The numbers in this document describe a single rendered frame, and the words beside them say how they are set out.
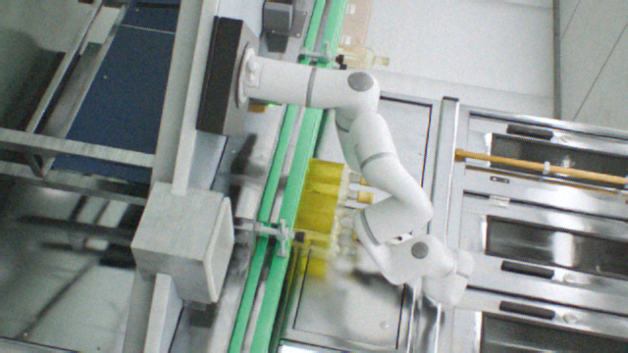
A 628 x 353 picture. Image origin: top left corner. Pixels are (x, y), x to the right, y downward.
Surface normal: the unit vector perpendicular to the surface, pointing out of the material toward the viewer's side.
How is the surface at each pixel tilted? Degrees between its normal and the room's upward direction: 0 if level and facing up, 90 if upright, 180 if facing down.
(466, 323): 90
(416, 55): 90
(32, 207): 90
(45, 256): 90
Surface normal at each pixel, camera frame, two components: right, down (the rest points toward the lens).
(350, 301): 0.04, -0.56
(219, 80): -0.08, 0.02
